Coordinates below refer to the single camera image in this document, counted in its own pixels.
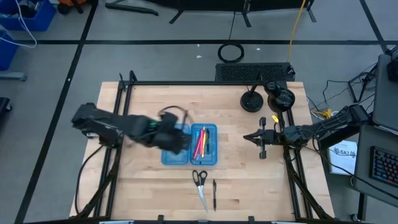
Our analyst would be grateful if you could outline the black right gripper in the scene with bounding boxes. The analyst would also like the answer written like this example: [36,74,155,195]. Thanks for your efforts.
[243,116,282,160]

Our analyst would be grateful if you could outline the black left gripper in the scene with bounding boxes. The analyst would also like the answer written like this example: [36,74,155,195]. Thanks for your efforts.
[153,112,193,156]

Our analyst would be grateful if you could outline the pink pencil with yellow cap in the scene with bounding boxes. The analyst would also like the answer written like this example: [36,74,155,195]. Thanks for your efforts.
[192,129,203,161]

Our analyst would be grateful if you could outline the pink highlighter pen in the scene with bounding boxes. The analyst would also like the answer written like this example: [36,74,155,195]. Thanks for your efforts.
[198,129,205,156]

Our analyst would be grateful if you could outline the grey-handled steel scissors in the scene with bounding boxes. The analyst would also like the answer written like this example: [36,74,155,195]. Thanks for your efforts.
[192,169,209,213]

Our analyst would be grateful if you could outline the clear pen with black grip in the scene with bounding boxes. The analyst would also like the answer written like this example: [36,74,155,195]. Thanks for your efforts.
[212,179,218,212]

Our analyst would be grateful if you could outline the blue plastic hinged supply box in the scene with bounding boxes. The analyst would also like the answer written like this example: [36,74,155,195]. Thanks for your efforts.
[160,123,218,166]

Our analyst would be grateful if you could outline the black gooseneck desk lamp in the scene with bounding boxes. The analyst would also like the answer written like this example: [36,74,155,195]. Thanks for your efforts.
[239,73,296,114]

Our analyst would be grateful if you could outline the black perforated metal case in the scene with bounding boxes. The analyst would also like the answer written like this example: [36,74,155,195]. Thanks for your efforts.
[215,62,295,83]

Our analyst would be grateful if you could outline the white printed paper sheet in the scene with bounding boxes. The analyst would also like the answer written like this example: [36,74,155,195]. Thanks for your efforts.
[328,139,358,176]

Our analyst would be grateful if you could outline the grey side desk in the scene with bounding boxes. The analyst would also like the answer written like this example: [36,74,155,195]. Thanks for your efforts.
[353,124,398,200]

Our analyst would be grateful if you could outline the black computer keyboard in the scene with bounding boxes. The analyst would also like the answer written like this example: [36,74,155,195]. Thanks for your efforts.
[369,146,398,189]

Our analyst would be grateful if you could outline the black folding partition screen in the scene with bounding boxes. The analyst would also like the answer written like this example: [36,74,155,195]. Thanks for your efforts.
[146,0,317,28]

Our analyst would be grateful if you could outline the blue plastic storage bin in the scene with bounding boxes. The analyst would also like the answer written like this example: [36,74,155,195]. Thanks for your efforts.
[0,29,19,71]
[0,0,57,32]

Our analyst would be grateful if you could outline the coiled black cable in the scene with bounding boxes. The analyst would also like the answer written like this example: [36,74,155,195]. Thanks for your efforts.
[217,42,245,64]

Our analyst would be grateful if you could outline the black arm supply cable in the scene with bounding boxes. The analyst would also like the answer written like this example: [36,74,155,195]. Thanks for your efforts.
[74,144,105,215]

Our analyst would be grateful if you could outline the yellow cable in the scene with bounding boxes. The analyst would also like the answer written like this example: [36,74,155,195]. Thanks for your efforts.
[287,0,308,63]

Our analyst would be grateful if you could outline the white cable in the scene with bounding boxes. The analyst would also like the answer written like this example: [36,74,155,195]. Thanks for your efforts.
[0,0,38,49]

